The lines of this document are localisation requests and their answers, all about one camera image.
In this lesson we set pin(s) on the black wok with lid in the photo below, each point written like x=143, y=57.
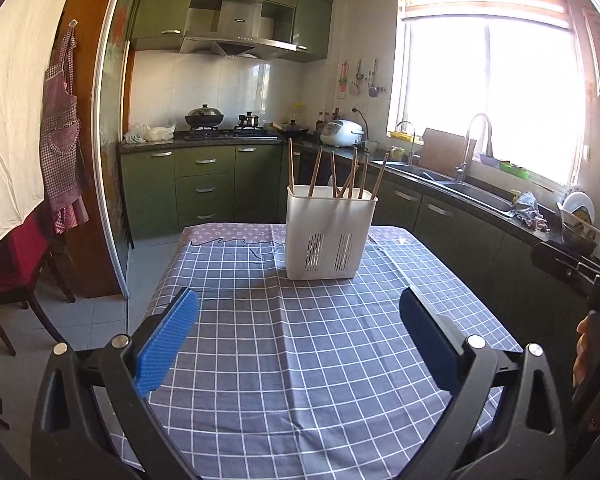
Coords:
x=205, y=116

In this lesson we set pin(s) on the white plastic bag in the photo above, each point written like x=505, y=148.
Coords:
x=142, y=133

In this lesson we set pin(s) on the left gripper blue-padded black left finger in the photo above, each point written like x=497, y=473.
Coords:
x=159, y=339

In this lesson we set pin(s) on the white plastic utensil holder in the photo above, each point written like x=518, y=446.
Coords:
x=326, y=235

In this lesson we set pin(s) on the white rice cooker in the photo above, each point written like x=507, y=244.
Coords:
x=342, y=133

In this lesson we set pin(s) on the steel range hood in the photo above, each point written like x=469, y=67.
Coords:
x=239, y=29

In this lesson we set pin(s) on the person's right hand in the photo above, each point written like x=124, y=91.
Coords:
x=580, y=368

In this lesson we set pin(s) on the green lower cabinets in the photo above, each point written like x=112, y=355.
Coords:
x=169, y=186

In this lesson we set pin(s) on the white dish rack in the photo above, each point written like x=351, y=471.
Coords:
x=577, y=213

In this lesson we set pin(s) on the steel double sink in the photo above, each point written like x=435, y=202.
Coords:
x=496, y=203

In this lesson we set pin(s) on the brown wooden chopstick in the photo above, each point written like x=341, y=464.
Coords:
x=347, y=182
x=353, y=170
x=333, y=175
x=379, y=177
x=364, y=174
x=316, y=170
x=290, y=153

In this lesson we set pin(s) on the blue checked tablecloth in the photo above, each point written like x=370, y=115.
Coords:
x=283, y=379

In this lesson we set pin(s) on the wooden cutting board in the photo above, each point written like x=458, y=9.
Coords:
x=441, y=152

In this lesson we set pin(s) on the crumpled dish rag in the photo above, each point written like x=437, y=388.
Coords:
x=526, y=210

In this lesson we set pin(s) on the black frying pan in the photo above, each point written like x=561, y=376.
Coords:
x=289, y=131

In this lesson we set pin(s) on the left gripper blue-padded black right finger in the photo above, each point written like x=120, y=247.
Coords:
x=437, y=339

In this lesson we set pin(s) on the red checked apron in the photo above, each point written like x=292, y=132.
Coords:
x=63, y=170

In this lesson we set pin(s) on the gas stove top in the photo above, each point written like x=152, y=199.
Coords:
x=210, y=133

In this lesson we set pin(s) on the steel kitchen faucet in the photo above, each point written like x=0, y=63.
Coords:
x=470, y=145

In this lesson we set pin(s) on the red wooden chair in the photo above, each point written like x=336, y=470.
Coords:
x=23, y=253

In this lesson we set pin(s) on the white curtain cloth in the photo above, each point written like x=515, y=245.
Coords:
x=27, y=35

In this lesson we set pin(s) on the small black pot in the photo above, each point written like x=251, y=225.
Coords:
x=248, y=121

